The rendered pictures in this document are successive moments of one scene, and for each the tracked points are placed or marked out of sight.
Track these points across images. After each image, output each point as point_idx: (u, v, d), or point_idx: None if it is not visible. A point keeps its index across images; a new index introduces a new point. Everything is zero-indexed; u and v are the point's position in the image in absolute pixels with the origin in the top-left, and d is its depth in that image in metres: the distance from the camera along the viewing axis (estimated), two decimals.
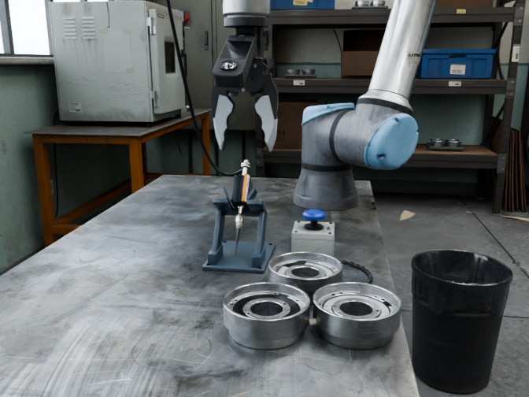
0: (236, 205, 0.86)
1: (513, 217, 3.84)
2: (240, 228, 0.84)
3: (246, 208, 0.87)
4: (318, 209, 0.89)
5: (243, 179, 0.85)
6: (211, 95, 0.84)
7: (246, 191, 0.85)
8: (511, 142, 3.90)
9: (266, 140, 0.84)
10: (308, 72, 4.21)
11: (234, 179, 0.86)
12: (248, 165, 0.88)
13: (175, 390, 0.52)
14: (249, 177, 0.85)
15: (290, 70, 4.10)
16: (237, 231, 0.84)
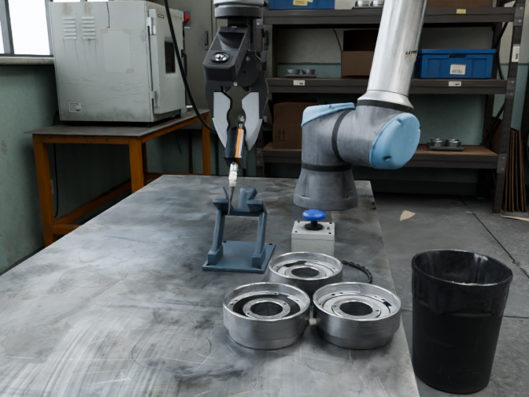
0: (230, 162, 0.80)
1: (513, 217, 3.84)
2: (234, 186, 0.79)
3: (239, 166, 0.82)
4: (318, 209, 0.89)
5: (238, 134, 0.80)
6: (205, 94, 0.80)
7: (239, 146, 0.79)
8: (511, 142, 3.90)
9: (246, 139, 0.81)
10: (308, 72, 4.21)
11: (227, 135, 0.80)
12: (242, 121, 0.82)
13: (175, 390, 0.52)
14: (242, 132, 0.80)
15: (290, 70, 4.10)
16: (230, 189, 0.79)
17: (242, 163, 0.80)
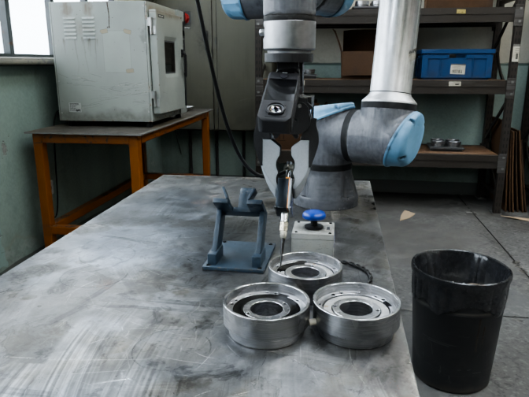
0: (280, 212, 0.77)
1: (513, 217, 3.84)
2: (285, 237, 0.76)
3: None
4: (318, 209, 0.89)
5: (288, 183, 0.77)
6: (254, 142, 0.77)
7: (288, 196, 0.76)
8: (511, 142, 3.90)
9: (294, 187, 0.78)
10: (308, 72, 4.21)
11: (277, 183, 0.77)
12: (292, 168, 0.79)
13: (175, 390, 0.52)
14: (291, 181, 0.77)
15: None
16: (281, 240, 0.76)
17: (290, 213, 0.77)
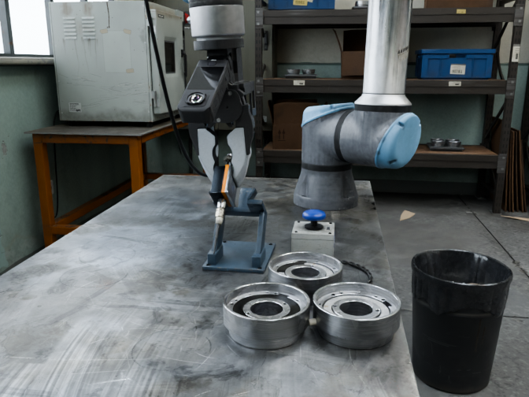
0: (217, 200, 0.76)
1: (513, 217, 3.84)
2: (220, 223, 0.73)
3: (228, 205, 0.77)
4: (318, 209, 0.89)
5: (224, 169, 0.76)
6: (189, 132, 0.76)
7: (226, 181, 0.75)
8: (511, 142, 3.90)
9: (234, 176, 0.76)
10: (308, 72, 4.21)
11: (214, 172, 0.76)
12: (231, 158, 0.78)
13: (175, 390, 0.52)
14: (230, 168, 0.76)
15: (290, 70, 4.10)
16: (216, 226, 0.73)
17: (231, 200, 0.75)
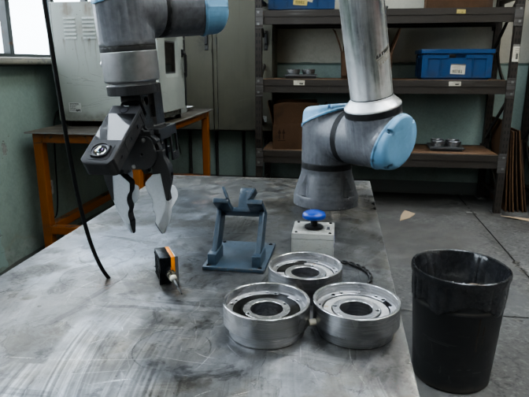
0: (164, 271, 0.77)
1: (513, 217, 3.84)
2: (176, 278, 0.73)
3: None
4: (318, 209, 0.89)
5: (165, 248, 0.80)
6: (104, 176, 0.74)
7: (172, 253, 0.78)
8: (511, 142, 3.90)
9: (157, 222, 0.74)
10: (308, 72, 4.21)
11: (154, 252, 0.79)
12: None
13: (175, 390, 0.52)
14: (170, 246, 0.81)
15: (290, 70, 4.10)
16: (173, 280, 0.73)
17: (177, 269, 0.77)
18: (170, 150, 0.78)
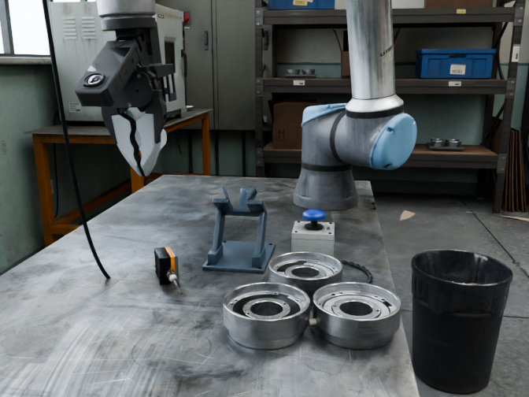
0: (164, 271, 0.77)
1: (513, 217, 3.84)
2: (176, 278, 0.73)
3: None
4: (318, 209, 0.89)
5: (165, 248, 0.80)
6: (104, 120, 0.72)
7: (172, 253, 0.78)
8: (511, 142, 3.90)
9: (142, 164, 0.72)
10: (308, 72, 4.21)
11: (154, 252, 0.79)
12: None
13: (175, 390, 0.52)
14: (170, 246, 0.81)
15: (290, 70, 4.10)
16: (173, 280, 0.73)
17: (177, 269, 0.77)
18: (167, 93, 0.76)
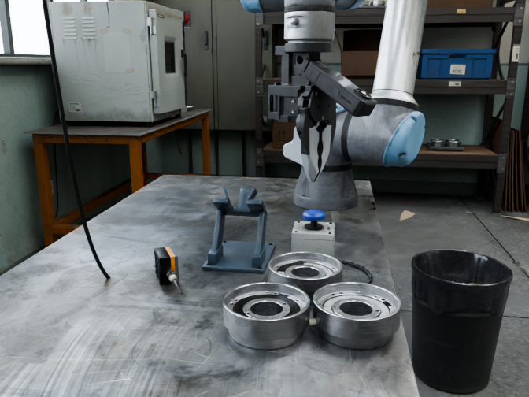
0: (164, 271, 0.77)
1: (513, 217, 3.84)
2: (176, 278, 0.73)
3: None
4: (318, 209, 0.89)
5: (165, 248, 0.80)
6: (304, 133, 0.77)
7: (172, 253, 0.78)
8: (511, 142, 3.90)
9: (321, 169, 0.82)
10: None
11: (154, 252, 0.79)
12: None
13: (175, 390, 0.52)
14: (170, 246, 0.81)
15: None
16: (173, 280, 0.73)
17: (177, 269, 0.77)
18: None
